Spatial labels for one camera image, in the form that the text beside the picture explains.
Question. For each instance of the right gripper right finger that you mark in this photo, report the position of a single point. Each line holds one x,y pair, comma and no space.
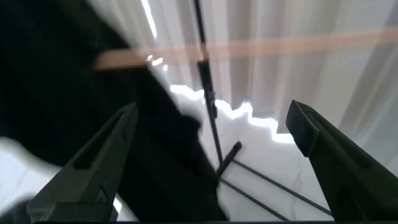
367,193

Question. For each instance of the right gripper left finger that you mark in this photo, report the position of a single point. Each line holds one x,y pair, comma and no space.
77,189

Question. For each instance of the black t-shirt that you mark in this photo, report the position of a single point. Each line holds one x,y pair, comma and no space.
62,93

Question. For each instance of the pink clothes hanger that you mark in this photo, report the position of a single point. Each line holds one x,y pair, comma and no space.
248,48

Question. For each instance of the black clothes rack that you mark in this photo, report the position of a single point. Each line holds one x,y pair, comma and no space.
206,77

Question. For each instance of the white curtain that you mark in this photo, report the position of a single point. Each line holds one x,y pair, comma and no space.
280,87

